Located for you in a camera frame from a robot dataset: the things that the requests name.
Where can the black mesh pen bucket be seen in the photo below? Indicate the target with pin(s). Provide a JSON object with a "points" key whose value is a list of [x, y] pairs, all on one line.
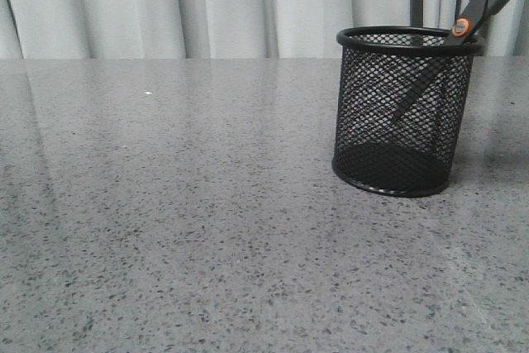
{"points": [[411, 157]]}

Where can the white pleated curtain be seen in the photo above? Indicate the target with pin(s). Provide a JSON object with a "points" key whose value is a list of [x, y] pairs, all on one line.
{"points": [[80, 29]]}

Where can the grey orange handled scissors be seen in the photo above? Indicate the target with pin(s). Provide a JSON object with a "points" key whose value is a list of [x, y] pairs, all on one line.
{"points": [[475, 14]]}

